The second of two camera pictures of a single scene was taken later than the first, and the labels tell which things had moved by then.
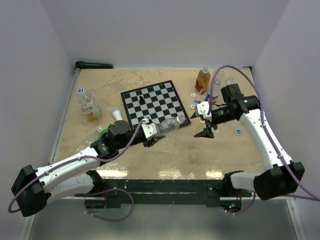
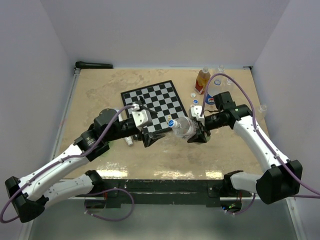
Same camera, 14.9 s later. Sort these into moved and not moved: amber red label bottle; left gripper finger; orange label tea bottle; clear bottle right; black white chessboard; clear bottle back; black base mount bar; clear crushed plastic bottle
Moved: clear crushed plastic bottle; orange label tea bottle; left gripper finger
Not moved: black white chessboard; clear bottle back; clear bottle right; amber red label bottle; black base mount bar
